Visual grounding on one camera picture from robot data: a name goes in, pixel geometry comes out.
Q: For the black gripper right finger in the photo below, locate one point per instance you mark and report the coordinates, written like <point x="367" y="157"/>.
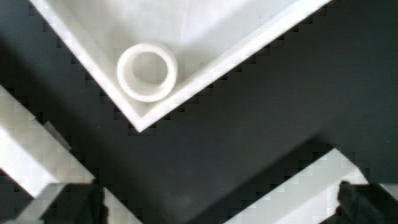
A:
<point x="369" y="204"/>

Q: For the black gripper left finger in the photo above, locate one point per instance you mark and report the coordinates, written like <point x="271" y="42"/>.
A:
<point x="70" y="204"/>

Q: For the white square tabletop part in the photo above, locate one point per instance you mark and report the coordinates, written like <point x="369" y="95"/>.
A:
<point x="213" y="30"/>

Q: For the white obstacle fence wall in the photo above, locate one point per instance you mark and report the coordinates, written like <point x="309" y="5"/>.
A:
<point x="38" y="161"/>

